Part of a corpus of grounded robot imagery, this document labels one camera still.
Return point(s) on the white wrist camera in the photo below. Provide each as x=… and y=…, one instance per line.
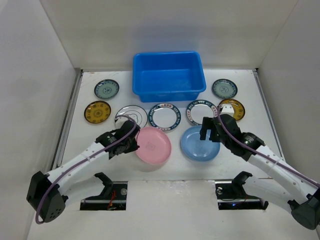
x=226, y=109
x=119, y=121

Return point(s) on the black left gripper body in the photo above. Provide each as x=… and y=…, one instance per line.
x=132, y=145

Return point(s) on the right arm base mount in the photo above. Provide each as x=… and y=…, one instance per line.
x=232, y=196

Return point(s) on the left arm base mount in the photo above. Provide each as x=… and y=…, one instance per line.
x=113, y=196

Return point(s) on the blue plastic bin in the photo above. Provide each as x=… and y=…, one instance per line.
x=168, y=76

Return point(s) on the green rim plate left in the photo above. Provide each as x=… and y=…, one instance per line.
x=164, y=116

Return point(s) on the celadon blue pattern plate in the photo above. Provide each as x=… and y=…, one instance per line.
x=106, y=89
x=224, y=88

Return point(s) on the celadon blue pattern plate right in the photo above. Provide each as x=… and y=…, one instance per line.
x=224, y=88

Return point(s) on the white plate thin green rim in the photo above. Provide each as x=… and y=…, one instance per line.
x=136, y=113

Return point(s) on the yellow patterned plate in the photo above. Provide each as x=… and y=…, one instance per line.
x=97, y=112
x=238, y=107

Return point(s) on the celadon blue pattern plate left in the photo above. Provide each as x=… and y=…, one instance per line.
x=106, y=89

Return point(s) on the light blue plastic plate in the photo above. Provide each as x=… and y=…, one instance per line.
x=196, y=149

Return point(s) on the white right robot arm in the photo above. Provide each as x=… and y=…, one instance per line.
x=293, y=191

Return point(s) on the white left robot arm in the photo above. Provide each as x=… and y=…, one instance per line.
x=82, y=177

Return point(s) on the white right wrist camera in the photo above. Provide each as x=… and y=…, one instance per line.
x=226, y=109

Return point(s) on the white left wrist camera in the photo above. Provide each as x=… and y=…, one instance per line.
x=119, y=121

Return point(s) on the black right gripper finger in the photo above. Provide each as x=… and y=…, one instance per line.
x=203, y=132
x=207, y=122

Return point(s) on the pink plastic plate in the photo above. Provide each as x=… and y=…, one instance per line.
x=154, y=146

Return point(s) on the yellow patterned plate right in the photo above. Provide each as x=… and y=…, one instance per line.
x=238, y=107

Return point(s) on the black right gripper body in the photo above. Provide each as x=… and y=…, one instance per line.
x=213, y=129

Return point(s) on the yellow patterned plate left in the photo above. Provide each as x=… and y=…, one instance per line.
x=97, y=112

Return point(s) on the green rim plate right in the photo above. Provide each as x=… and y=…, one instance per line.
x=200, y=108

